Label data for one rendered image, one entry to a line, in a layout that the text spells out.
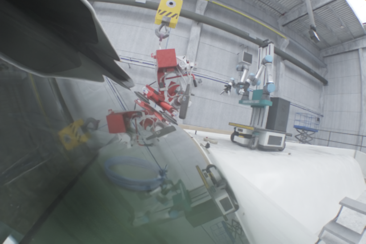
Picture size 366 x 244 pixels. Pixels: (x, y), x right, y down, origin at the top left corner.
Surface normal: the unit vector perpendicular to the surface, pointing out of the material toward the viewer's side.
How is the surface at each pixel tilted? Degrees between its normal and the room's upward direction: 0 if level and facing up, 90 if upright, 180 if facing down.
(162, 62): 90
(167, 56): 90
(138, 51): 90
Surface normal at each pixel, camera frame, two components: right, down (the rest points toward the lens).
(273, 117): -0.94, -0.19
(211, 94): 0.22, 0.01
